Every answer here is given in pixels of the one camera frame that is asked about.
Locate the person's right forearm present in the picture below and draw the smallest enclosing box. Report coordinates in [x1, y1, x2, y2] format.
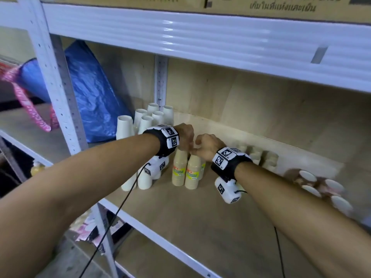
[234, 162, 371, 278]

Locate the yellow bottle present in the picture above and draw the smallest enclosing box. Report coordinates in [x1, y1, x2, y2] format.
[30, 161, 47, 177]

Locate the pink printed package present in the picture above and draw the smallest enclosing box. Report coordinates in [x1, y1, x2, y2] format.
[69, 208, 126, 256]

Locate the person's left hand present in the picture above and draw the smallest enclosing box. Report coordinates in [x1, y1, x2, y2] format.
[173, 123, 195, 151]

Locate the group of beige cup stacks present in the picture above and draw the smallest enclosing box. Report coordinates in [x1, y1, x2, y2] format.
[237, 144, 279, 173]

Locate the black marker wristband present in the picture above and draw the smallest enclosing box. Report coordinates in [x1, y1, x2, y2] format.
[143, 124, 180, 158]
[211, 146, 253, 183]

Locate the pink patterned bag strap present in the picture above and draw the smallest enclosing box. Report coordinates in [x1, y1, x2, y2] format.
[0, 62, 60, 133]

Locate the brown cardboard box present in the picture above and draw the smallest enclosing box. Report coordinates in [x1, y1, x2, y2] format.
[204, 0, 371, 25]
[40, 0, 208, 14]

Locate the blue plastic bag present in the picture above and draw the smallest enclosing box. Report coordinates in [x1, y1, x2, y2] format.
[17, 39, 133, 144]

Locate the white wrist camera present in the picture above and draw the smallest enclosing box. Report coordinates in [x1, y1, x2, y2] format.
[144, 155, 169, 181]
[214, 175, 247, 205]

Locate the group of white cup stacks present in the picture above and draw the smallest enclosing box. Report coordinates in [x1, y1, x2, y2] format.
[116, 103, 174, 192]

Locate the white metal shelf rack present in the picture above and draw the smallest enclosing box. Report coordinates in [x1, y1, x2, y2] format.
[0, 0, 371, 278]

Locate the person's left forearm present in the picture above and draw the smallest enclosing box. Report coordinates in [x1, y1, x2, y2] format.
[0, 132, 161, 278]

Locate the person's right hand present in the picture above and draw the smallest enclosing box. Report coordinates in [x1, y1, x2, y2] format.
[190, 134, 227, 162]

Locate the thin black cable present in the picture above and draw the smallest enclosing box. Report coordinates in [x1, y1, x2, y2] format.
[78, 163, 151, 278]
[273, 226, 287, 278]

